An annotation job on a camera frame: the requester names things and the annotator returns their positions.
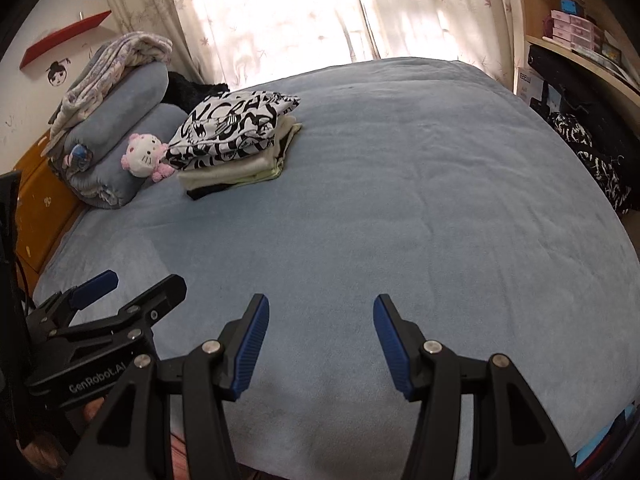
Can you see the blue rolled blanket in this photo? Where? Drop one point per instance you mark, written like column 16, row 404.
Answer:
column 115, row 185
column 135, row 90

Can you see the person's left hand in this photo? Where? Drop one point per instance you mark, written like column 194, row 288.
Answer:
column 94, row 410

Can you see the white black-print hoodie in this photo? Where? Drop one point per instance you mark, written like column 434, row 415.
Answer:
column 225, row 125

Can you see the pink white plush toy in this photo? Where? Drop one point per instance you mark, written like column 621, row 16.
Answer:
column 142, row 155

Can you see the red wall shelf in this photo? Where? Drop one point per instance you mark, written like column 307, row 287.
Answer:
column 65, row 35

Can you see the small blue box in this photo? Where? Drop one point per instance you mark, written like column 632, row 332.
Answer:
column 571, row 6

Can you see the pink drawer boxes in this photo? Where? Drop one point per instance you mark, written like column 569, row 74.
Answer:
column 577, row 32

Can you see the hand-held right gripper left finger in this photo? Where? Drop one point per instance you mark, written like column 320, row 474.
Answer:
column 252, row 345

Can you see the black white patterned cloth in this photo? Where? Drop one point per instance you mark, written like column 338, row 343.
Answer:
column 600, row 170

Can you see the black folded garment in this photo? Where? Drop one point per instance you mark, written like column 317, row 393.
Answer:
column 210, row 191

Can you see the cream folded sweater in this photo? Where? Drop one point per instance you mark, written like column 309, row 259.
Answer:
column 235, row 170

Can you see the dark red round object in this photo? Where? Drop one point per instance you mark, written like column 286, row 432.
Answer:
column 549, row 26

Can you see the white cardboard box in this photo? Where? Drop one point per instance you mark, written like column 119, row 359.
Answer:
column 530, row 84

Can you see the floral folded quilt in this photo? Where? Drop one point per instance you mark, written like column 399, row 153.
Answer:
column 110, row 60

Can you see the black fuzzy cloth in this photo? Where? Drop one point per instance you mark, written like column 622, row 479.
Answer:
column 185, row 92

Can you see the light green folded cloth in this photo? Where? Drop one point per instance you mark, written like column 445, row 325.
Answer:
column 265, row 176

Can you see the light blue bed blanket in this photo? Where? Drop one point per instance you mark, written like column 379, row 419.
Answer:
column 400, row 185

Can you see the wooden bookshelf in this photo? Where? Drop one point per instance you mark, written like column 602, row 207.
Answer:
column 530, row 0

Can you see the small blue plush toy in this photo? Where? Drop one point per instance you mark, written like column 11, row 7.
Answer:
column 79, row 156

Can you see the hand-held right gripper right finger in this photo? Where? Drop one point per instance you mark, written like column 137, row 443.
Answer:
column 392, row 345

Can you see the white leaf-print curtain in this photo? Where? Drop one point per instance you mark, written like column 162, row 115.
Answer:
column 440, row 10
column 250, row 20

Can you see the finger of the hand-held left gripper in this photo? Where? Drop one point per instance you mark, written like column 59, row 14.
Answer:
column 95, row 282
column 160, row 297

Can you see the black bag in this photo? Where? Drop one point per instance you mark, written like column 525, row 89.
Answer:
column 565, row 70

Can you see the face wall sticker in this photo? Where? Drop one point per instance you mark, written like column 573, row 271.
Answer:
column 57, row 72

